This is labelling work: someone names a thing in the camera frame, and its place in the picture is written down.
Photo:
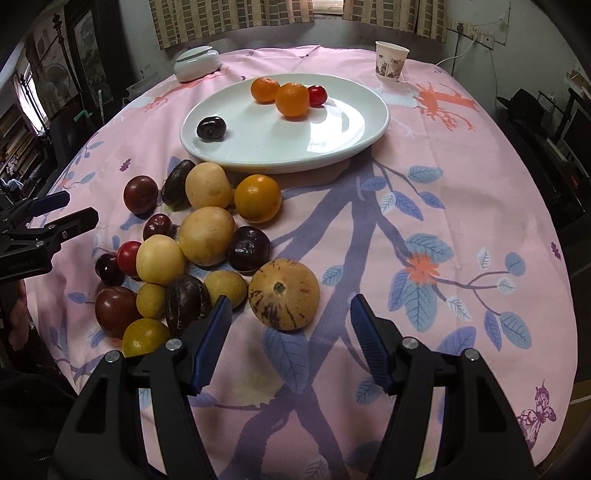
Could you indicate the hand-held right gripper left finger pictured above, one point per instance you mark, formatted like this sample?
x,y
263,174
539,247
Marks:
x,y
212,341

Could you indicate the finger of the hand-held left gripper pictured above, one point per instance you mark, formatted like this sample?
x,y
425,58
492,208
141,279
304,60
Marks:
x,y
74,221
55,199

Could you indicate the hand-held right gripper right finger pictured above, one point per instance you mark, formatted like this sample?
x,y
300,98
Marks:
x,y
369,341

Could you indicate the dark wrinkled passion fruit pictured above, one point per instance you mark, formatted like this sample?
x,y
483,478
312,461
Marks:
x,y
177,182
183,305

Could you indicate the small yellow fruit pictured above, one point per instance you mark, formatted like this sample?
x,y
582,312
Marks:
x,y
227,286
151,300

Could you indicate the small dark cherry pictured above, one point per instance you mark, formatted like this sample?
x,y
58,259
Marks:
x,y
109,270
157,226

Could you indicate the red cherry tomato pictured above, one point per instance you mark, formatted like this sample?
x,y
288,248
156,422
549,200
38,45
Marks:
x,y
318,95
128,257

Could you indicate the orange-yellow round fruit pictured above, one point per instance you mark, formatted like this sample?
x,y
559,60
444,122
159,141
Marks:
x,y
257,198
145,338

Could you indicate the dark red plum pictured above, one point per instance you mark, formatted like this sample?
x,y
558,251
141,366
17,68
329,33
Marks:
x,y
114,311
140,194

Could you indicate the striped tan melon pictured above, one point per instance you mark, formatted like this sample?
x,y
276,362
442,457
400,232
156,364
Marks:
x,y
284,294

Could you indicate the pale yellow peach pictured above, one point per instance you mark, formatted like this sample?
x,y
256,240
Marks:
x,y
160,259

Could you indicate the dark purple plum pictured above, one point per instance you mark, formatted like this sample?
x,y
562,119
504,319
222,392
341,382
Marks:
x,y
211,128
250,249

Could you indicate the large tan yellow fruit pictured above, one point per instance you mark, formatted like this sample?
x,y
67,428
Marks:
x,y
207,236

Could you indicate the tan yellow round fruit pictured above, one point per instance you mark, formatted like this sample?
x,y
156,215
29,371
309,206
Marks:
x,y
208,185

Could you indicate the white round plate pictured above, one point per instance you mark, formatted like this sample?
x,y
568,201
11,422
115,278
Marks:
x,y
277,138

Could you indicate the person's left hand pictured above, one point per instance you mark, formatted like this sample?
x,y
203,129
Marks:
x,y
18,318

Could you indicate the bookshelf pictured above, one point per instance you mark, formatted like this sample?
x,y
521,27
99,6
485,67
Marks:
x,y
18,134

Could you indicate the pink printed tablecloth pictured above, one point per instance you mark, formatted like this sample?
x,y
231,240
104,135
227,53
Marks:
x,y
369,230

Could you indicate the electric fan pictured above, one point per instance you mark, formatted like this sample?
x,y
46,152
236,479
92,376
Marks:
x,y
56,77

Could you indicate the framed picture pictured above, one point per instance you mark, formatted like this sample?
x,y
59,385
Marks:
x,y
90,55

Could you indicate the white lidded ceramic jar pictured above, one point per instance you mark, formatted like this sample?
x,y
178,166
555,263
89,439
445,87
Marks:
x,y
196,63

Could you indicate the orange tangerine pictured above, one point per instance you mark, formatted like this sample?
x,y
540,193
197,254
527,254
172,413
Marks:
x,y
292,99
264,89

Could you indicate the striped beige curtain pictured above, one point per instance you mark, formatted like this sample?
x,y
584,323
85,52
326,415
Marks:
x,y
235,21
392,14

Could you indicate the printed paper cup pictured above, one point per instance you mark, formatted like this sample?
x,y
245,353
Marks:
x,y
391,62

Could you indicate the black hat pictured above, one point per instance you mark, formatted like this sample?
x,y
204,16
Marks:
x,y
524,104

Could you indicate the computer monitor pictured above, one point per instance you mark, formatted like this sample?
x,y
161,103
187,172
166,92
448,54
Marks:
x,y
575,122

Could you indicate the white wall socket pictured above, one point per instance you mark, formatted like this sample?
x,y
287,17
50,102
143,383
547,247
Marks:
x,y
482,37

